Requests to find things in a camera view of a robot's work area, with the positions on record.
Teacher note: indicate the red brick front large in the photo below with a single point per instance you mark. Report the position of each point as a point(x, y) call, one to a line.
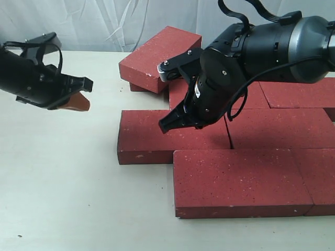
point(245, 183)

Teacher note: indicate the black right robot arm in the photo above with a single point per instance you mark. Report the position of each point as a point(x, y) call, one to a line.
point(295, 49)

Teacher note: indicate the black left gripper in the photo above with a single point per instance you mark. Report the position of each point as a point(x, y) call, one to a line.
point(41, 85)

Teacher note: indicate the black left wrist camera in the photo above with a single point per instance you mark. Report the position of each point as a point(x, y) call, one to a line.
point(35, 49)

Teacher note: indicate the red brick lifted front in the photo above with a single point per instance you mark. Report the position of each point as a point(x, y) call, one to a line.
point(141, 141)

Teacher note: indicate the red brick pushed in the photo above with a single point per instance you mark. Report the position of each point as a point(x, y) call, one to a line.
point(256, 99)

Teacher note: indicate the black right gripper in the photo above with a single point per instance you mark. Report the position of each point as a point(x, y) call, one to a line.
point(209, 93)

